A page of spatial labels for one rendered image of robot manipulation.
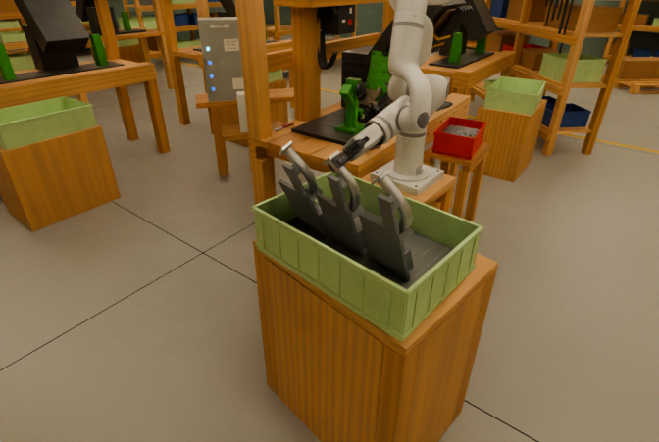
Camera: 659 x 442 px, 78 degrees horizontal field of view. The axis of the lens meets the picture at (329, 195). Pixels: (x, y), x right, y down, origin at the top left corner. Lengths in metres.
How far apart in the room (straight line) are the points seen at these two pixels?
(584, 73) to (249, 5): 3.61
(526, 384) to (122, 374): 1.86
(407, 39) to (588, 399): 1.74
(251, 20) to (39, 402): 1.92
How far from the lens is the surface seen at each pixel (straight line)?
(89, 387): 2.29
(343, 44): 2.81
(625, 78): 8.71
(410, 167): 1.73
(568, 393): 2.28
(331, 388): 1.55
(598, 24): 4.80
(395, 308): 1.08
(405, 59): 1.24
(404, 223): 1.08
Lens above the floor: 1.63
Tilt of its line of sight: 28 degrees down
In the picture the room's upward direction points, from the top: straight up
